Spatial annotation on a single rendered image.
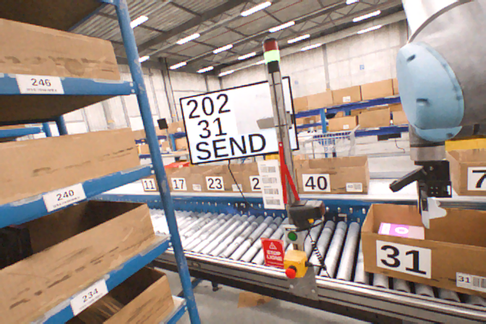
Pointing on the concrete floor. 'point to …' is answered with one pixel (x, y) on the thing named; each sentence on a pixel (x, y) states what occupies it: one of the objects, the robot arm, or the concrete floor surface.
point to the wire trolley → (330, 143)
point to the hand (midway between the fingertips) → (422, 220)
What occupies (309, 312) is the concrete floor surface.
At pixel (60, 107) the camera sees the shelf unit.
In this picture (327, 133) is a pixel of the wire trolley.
